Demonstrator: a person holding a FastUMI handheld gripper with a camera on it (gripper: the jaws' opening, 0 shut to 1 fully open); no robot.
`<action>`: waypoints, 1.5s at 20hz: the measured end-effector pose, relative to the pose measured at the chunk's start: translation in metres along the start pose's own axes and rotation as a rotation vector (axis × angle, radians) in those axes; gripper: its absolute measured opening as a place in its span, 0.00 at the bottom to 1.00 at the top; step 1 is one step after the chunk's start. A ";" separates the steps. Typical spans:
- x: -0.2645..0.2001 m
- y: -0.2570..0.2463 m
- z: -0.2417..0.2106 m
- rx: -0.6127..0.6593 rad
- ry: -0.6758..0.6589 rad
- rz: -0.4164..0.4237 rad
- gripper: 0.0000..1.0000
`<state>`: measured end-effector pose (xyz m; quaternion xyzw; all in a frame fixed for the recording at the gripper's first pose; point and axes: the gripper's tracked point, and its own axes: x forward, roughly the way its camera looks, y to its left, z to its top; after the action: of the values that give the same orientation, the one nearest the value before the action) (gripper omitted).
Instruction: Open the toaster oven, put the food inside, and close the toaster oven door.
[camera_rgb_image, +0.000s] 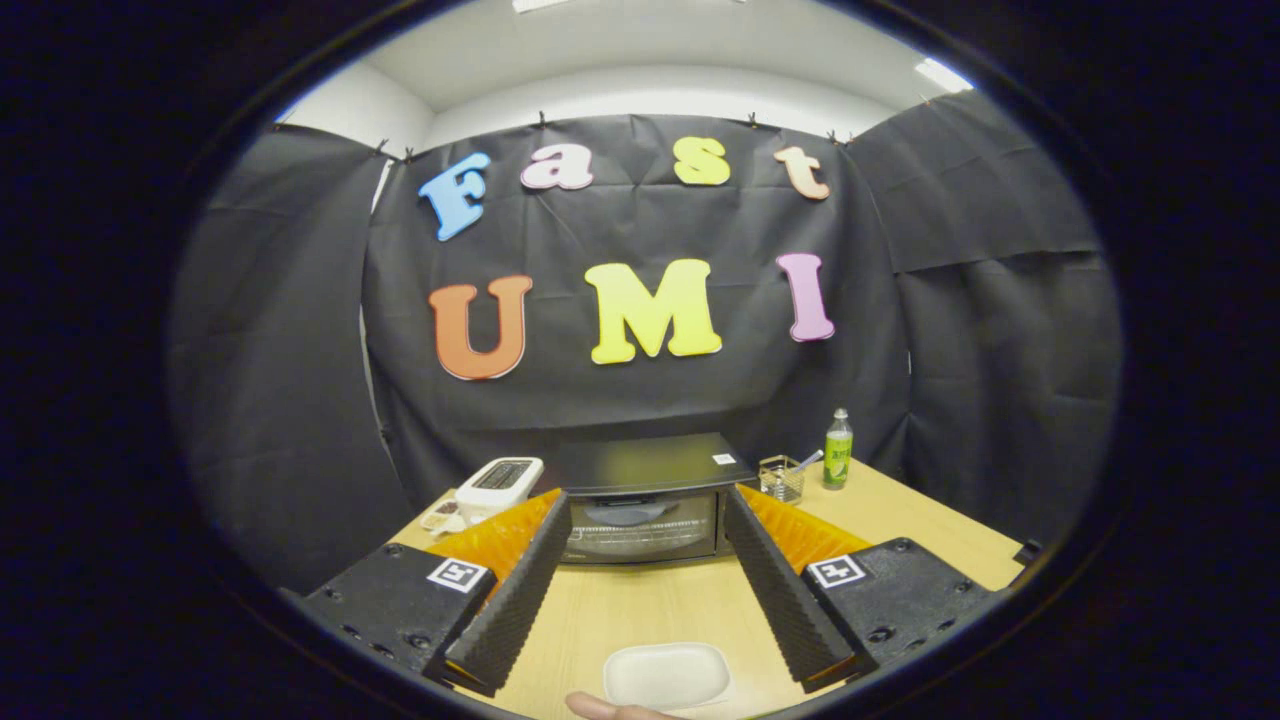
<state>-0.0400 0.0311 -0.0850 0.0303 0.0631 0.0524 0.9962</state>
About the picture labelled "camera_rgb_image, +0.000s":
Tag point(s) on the small ceiling light panel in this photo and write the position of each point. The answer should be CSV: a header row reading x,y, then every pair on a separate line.
x,y
943,74

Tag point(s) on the black toaster oven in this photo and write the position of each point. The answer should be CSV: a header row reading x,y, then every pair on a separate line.
x,y
650,465

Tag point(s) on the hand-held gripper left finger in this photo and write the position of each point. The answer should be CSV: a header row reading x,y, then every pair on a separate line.
x,y
515,600

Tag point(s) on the white oval dish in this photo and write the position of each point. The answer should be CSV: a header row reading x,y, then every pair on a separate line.
x,y
665,675

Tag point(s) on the large ceiling light panel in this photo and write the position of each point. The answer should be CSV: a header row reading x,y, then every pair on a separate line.
x,y
540,4

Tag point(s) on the green label drink bottle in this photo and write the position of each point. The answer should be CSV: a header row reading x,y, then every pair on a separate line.
x,y
838,460

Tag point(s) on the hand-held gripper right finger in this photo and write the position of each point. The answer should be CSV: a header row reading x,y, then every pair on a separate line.
x,y
775,590

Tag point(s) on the striped straw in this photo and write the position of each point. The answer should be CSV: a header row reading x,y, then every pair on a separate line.
x,y
810,460

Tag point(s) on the white bread toaster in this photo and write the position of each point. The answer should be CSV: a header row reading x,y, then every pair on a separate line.
x,y
498,485

